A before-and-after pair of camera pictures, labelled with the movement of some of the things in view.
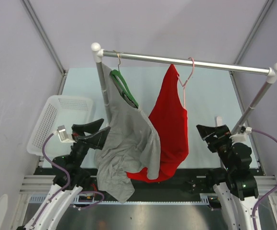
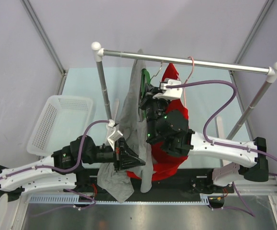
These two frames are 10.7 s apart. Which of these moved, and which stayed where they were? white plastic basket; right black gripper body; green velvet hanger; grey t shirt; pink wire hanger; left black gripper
Moved: right black gripper body; green velvet hanger; grey t shirt; left black gripper
Stayed: pink wire hanger; white plastic basket
